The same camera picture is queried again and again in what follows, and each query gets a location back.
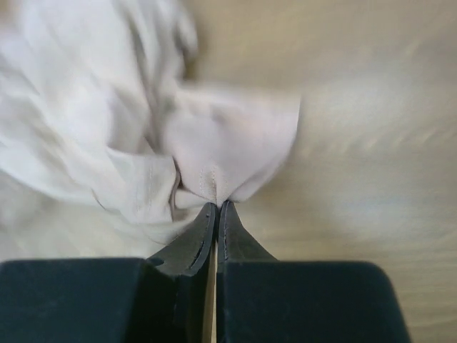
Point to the beige t-shirt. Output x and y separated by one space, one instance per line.
105 146

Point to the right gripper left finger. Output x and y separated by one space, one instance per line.
175 285

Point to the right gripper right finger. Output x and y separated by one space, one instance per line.
235 243

